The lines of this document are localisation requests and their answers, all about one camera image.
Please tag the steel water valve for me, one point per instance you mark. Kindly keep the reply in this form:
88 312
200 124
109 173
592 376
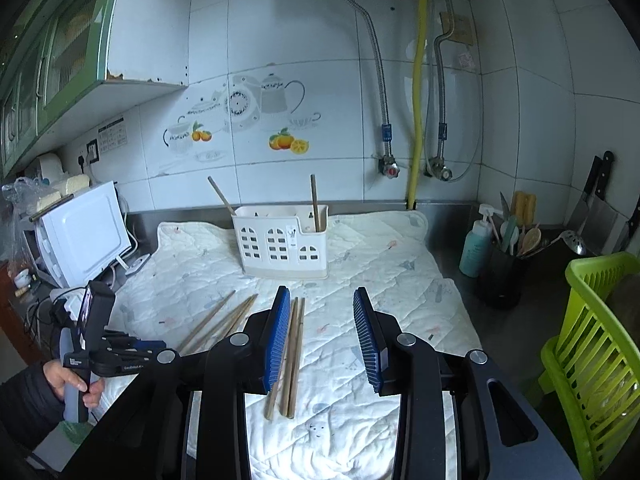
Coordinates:
440 170

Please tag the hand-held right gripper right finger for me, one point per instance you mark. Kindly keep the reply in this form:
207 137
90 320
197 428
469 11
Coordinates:
367 345

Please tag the wooden spoon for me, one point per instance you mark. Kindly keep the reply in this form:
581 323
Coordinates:
531 240

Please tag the pale yellow foam block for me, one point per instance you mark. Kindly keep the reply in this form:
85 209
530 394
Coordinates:
75 182

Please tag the person's left forearm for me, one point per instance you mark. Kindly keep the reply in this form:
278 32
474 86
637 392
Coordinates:
25 405

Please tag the small white cup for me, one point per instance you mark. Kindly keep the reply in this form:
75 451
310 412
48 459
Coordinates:
22 277

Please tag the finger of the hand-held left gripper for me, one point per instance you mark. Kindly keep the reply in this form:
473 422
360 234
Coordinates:
150 346
130 357

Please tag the yellow kitchen brush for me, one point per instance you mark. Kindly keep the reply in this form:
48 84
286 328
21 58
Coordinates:
524 207

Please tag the black utensil pot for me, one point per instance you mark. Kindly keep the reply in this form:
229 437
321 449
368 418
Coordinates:
502 280

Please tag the brown paper tag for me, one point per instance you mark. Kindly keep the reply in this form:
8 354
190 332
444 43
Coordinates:
457 27

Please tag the teal spray bottle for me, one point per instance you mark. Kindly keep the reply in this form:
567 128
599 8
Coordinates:
475 255

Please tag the clear plastic bag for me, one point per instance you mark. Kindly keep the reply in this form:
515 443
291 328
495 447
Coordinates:
17 195

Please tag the white plastic chopstick holder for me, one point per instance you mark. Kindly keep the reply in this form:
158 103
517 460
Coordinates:
280 245

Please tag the white spatula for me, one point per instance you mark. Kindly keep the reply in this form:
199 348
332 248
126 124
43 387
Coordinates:
509 232

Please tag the green plastic bag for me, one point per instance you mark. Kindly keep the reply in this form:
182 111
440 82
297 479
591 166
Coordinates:
75 432

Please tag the green plastic chair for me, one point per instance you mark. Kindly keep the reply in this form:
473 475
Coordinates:
590 340

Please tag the white microwave oven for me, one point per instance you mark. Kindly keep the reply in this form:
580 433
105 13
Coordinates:
85 230

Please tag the white quilted mat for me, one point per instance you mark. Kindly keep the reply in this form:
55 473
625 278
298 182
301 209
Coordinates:
375 270

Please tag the printed chart sticker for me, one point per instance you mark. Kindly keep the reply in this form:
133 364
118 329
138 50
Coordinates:
111 135

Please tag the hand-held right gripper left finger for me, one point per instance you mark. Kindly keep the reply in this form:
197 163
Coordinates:
280 345

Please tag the green wall cabinet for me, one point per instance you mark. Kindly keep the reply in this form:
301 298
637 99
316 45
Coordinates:
75 35

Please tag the wall power outlet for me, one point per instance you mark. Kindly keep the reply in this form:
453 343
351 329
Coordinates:
92 152

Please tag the steel slotted ladle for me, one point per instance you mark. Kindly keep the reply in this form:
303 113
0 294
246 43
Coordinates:
572 242

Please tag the person's left hand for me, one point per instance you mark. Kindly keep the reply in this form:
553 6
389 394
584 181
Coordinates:
57 375

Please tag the white plastic jug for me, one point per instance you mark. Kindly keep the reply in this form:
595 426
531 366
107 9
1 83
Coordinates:
50 165

